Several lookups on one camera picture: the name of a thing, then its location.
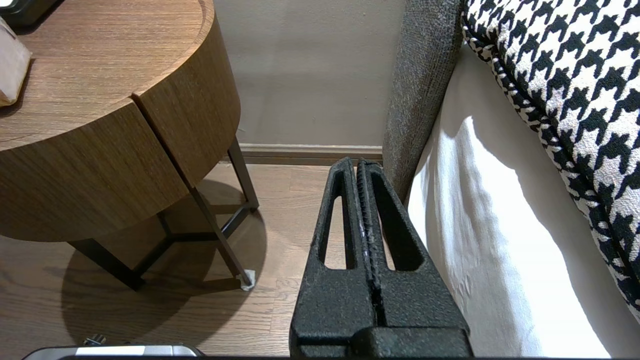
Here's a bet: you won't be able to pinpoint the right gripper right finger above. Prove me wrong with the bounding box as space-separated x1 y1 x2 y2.
358 160 468 328

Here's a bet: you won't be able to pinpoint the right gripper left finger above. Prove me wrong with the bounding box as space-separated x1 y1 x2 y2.
290 157 386 357

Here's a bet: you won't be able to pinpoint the curved wooden nightstand drawer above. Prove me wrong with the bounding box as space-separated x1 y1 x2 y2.
0 99 191 244

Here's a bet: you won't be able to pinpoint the white gold tissue pack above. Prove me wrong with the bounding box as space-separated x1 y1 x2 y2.
0 17 33 107

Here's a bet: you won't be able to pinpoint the silver robot base edge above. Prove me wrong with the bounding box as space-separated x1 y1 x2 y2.
22 334 202 359

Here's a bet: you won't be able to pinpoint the white bed sheet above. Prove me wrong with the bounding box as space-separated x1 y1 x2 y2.
406 42 640 359

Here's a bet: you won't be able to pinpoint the dark metal nightstand legs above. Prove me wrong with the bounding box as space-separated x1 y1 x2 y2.
67 137 260 292

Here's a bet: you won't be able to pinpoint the grey fabric headboard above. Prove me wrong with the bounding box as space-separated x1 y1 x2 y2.
382 0 467 203

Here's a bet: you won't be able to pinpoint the black white houndstooth pillow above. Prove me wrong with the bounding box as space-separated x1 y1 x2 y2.
462 0 640 321

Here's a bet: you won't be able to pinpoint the round wooden nightstand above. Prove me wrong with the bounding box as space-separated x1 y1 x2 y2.
0 0 242 190

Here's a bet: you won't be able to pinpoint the white black telephone base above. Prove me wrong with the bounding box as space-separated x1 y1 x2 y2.
0 0 65 28

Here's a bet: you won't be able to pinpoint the grey wall baseboard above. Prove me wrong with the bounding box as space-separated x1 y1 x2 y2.
222 142 385 167

